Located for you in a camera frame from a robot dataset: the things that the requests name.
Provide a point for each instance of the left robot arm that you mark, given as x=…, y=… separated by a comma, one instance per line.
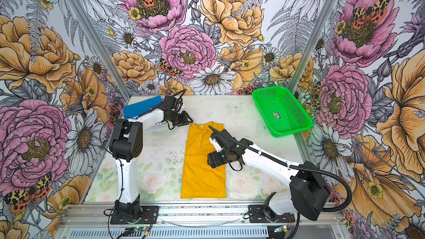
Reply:
x=126, y=144

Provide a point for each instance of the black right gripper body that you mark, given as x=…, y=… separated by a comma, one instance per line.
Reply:
x=219, y=158

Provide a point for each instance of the folded blue t shirt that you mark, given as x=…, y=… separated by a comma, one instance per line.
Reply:
x=134, y=110

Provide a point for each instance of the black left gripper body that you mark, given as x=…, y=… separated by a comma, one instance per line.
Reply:
x=177, y=118

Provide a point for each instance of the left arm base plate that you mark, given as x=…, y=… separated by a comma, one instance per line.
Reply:
x=142, y=215

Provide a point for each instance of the aluminium left corner post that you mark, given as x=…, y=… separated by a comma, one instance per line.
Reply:
x=87, y=25

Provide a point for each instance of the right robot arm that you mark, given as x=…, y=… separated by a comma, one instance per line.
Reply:
x=308, y=190

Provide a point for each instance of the yellow t shirt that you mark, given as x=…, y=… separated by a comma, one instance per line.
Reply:
x=199, y=180

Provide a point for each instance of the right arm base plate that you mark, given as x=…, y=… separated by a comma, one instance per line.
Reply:
x=259, y=214

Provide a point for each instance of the green plastic basket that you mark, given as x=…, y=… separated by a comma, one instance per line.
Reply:
x=282, y=113

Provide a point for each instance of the aluminium right corner post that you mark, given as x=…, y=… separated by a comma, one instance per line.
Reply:
x=322, y=19

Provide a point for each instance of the aluminium corner post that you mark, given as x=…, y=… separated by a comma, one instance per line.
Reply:
x=87, y=25
x=322, y=19

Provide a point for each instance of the aluminium front frame rail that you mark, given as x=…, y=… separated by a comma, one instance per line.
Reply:
x=171, y=213

